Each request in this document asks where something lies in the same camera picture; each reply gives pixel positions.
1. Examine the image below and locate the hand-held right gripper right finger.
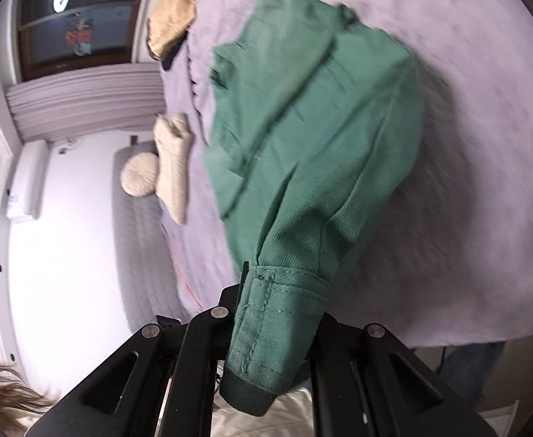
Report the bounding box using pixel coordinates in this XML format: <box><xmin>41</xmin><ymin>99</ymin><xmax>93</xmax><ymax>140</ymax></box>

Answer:
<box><xmin>309</xmin><ymin>314</ymin><xmax>497</xmax><ymax>437</ymax></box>

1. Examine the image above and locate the round cream cushion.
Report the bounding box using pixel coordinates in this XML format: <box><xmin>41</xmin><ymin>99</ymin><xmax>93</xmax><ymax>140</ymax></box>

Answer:
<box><xmin>121</xmin><ymin>152</ymin><xmax>159</xmax><ymax>197</ymax></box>

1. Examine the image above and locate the white air conditioner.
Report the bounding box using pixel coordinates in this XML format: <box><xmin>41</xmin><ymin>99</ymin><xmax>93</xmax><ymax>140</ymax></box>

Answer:
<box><xmin>6</xmin><ymin>140</ymin><xmax>50</xmax><ymax>223</ymax></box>

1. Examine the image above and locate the cream puffer jacket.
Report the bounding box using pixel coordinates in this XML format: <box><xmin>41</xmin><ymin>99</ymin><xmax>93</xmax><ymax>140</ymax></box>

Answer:
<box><xmin>153</xmin><ymin>112</ymin><xmax>194</xmax><ymax>226</ymax></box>

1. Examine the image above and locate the beige ribbed sweater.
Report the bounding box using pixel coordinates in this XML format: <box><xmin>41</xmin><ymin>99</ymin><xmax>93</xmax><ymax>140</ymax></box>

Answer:
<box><xmin>147</xmin><ymin>0</ymin><xmax>200</xmax><ymax>62</ymax></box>

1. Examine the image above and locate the green work jacket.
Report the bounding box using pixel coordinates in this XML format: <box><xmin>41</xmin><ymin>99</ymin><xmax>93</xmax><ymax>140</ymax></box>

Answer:
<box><xmin>203</xmin><ymin>0</ymin><xmax>426</xmax><ymax>417</ymax></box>

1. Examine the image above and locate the person's white garment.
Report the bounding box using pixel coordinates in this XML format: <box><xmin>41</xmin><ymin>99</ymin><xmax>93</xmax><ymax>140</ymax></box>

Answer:
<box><xmin>157</xmin><ymin>359</ymin><xmax>315</xmax><ymax>437</ymax></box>

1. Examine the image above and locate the purple plush blanket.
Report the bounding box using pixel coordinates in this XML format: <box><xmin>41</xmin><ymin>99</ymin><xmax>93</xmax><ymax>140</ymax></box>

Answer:
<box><xmin>159</xmin><ymin>0</ymin><xmax>533</xmax><ymax>349</ymax></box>

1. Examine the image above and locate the pale pleated curtain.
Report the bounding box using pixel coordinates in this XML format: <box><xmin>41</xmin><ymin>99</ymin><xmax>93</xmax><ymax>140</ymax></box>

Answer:
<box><xmin>5</xmin><ymin>63</ymin><xmax>165</xmax><ymax>142</ymax></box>

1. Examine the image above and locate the dark window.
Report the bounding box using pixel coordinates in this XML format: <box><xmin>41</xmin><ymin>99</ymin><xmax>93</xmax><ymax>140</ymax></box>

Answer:
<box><xmin>16</xmin><ymin>0</ymin><xmax>151</xmax><ymax>83</ymax></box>

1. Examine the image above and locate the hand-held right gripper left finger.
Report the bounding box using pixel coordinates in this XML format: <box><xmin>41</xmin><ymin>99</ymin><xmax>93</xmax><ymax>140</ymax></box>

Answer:
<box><xmin>25</xmin><ymin>261</ymin><xmax>249</xmax><ymax>437</ymax></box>

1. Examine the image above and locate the person's hair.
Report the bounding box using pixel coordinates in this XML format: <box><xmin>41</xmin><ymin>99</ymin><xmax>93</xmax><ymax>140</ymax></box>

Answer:
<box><xmin>0</xmin><ymin>362</ymin><xmax>60</xmax><ymax>424</ymax></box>

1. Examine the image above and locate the black cloth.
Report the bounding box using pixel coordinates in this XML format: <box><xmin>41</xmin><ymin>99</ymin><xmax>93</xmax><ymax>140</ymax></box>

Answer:
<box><xmin>150</xmin><ymin>32</ymin><xmax>190</xmax><ymax>71</ymax></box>

